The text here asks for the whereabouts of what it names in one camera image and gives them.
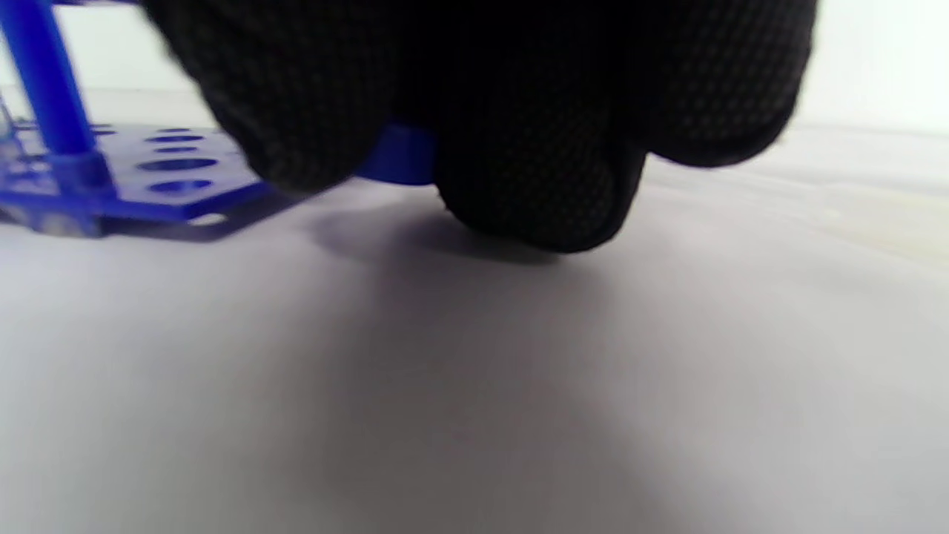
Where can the person's right hand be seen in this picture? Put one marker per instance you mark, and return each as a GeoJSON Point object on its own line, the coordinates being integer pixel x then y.
{"type": "Point", "coordinates": [519, 89]}

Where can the blue tube cap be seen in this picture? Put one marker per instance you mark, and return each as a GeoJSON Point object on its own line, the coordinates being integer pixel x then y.
{"type": "Point", "coordinates": [404, 159]}

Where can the blue test tube rack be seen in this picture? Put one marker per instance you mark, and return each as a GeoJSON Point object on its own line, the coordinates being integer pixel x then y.
{"type": "Point", "coordinates": [133, 196]}

